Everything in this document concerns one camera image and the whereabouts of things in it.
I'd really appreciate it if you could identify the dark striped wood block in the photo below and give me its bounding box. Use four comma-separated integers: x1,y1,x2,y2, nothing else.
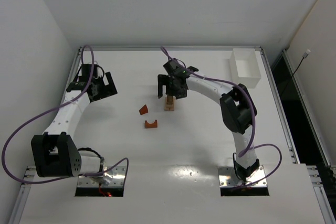
166,95,174,105

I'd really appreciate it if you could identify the light long wood block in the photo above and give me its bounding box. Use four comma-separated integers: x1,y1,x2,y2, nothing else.
164,98,170,111
169,97,175,111

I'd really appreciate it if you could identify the red-brown wedge block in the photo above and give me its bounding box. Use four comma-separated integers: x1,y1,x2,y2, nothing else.
139,104,149,115

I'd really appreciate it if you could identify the red-brown notched block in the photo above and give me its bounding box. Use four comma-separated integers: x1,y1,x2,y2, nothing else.
144,120,158,129

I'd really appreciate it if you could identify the white plastic box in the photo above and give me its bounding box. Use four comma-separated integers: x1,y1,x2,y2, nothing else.
229,48,261,89

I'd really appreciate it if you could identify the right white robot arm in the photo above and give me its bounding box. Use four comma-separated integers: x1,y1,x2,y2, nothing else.
157,60,259,182

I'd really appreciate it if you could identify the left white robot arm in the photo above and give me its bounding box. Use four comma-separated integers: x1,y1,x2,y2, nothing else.
31,64,118,178

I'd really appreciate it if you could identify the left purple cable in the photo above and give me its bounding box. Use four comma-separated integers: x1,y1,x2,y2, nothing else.
1,45,129,185

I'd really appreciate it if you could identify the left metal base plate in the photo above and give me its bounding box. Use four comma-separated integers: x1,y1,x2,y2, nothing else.
77,166,127,188

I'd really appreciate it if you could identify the metal base plate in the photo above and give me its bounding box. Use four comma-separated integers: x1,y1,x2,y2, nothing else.
217,166,267,189
77,166,127,188

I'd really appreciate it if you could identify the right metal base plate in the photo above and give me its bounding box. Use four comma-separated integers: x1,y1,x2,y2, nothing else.
217,166,267,189

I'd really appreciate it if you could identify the black hanging cable white plug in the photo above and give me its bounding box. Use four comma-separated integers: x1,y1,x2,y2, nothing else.
280,49,311,98

